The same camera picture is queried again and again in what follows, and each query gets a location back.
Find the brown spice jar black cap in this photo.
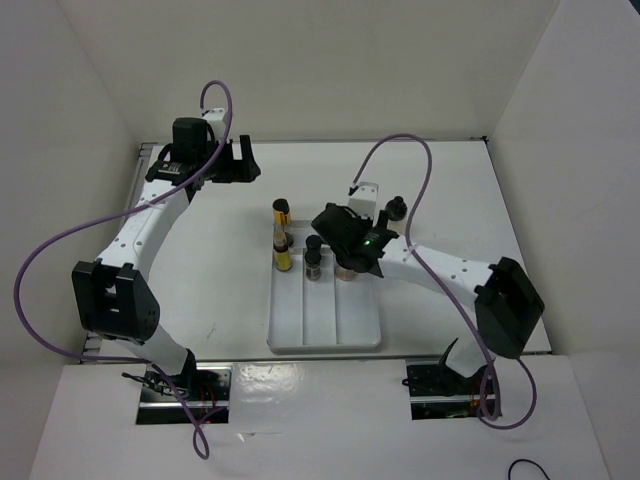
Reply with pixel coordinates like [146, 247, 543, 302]
[335, 265, 359, 282]

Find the small spice shaker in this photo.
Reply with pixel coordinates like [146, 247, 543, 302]
[305, 234, 323, 253]
[304, 250, 322, 281]

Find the white spice jar black cap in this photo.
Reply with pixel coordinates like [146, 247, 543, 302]
[385, 196, 408, 222]

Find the gold capped glass spray bottle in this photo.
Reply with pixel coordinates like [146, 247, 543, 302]
[272, 198, 293, 246]

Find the yellow label dark sauce bottle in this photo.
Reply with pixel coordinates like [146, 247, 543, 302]
[273, 231, 292, 272]

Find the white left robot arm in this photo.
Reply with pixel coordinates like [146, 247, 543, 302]
[71, 108, 261, 400]

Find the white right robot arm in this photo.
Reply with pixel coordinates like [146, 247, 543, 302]
[311, 203, 545, 393]

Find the white plastic organizer tray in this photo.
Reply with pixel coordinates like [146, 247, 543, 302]
[266, 220, 382, 355]

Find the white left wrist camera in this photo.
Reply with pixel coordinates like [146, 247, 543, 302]
[202, 107, 232, 138]

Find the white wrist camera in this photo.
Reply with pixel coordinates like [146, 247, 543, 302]
[347, 182, 379, 220]
[202, 107, 232, 138]

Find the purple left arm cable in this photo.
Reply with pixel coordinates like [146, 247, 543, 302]
[12, 79, 234, 460]

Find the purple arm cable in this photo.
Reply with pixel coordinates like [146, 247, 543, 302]
[348, 133, 538, 430]
[12, 79, 234, 460]

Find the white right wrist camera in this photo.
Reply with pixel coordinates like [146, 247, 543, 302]
[347, 182, 379, 220]

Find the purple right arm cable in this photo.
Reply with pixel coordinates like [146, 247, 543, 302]
[348, 133, 538, 430]

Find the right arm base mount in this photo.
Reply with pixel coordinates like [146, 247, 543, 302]
[401, 359, 486, 420]

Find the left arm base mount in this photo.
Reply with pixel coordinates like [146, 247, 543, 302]
[121, 363, 232, 425]

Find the black cable loop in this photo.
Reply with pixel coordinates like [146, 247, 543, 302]
[508, 458, 551, 480]

